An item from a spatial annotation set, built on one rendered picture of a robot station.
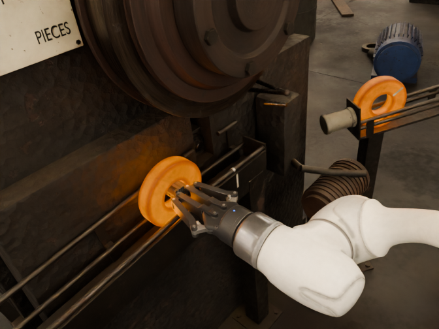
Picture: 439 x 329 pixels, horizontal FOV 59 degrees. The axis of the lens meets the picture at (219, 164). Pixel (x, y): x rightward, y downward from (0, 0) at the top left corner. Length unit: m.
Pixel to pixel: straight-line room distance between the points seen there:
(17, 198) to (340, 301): 0.54
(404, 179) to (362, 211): 1.40
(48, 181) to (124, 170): 0.16
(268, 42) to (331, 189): 0.54
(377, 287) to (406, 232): 0.93
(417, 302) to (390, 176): 0.72
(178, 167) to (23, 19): 0.37
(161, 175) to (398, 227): 0.43
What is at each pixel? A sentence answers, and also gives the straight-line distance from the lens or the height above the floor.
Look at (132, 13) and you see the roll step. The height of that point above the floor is 1.13.
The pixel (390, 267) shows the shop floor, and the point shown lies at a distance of 1.69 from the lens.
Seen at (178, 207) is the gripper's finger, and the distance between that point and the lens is 0.75.
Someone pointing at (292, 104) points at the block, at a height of 0.79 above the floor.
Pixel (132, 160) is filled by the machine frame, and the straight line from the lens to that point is 0.82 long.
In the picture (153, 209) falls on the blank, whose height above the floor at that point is 0.75.
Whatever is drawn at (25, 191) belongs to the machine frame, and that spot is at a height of 0.87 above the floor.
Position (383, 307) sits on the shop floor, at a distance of 1.57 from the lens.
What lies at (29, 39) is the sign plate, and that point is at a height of 1.10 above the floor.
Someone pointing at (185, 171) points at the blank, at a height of 0.79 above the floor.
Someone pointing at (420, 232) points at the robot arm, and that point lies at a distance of 0.67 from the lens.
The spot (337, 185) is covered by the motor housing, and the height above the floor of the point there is 0.53.
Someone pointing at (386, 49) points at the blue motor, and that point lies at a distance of 2.83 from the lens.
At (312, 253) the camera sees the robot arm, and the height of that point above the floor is 0.80.
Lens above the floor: 1.27
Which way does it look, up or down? 36 degrees down
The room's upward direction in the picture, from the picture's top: 7 degrees counter-clockwise
